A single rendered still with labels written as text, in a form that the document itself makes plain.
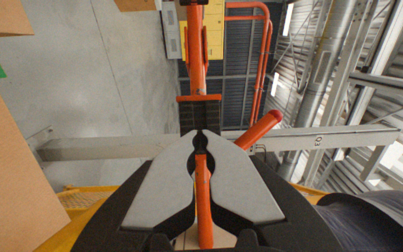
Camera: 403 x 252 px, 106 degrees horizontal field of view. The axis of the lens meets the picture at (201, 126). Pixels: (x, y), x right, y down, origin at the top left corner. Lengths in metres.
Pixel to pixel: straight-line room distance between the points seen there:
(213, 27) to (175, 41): 1.65
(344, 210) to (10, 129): 0.65
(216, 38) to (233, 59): 3.81
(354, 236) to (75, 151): 1.60
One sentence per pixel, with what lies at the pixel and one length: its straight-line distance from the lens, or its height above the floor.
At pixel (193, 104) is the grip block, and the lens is 0.20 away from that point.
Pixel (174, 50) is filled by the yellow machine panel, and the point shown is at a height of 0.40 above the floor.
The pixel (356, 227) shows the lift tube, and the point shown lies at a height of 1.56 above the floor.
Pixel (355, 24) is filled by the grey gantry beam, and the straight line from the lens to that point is 2.64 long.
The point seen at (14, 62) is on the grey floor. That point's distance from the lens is 1.84.
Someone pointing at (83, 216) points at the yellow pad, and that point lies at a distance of 0.21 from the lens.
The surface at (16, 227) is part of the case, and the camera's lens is 0.54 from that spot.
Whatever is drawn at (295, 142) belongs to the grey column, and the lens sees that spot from 1.48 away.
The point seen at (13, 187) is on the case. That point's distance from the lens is 0.52.
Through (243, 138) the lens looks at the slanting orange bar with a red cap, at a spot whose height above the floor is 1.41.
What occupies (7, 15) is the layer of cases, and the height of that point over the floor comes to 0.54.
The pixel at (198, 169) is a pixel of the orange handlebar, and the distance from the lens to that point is 0.22.
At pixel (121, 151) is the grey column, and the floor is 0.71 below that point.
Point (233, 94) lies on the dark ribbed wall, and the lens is 11.62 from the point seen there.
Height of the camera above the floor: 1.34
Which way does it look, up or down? 1 degrees up
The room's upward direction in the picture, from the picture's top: 87 degrees clockwise
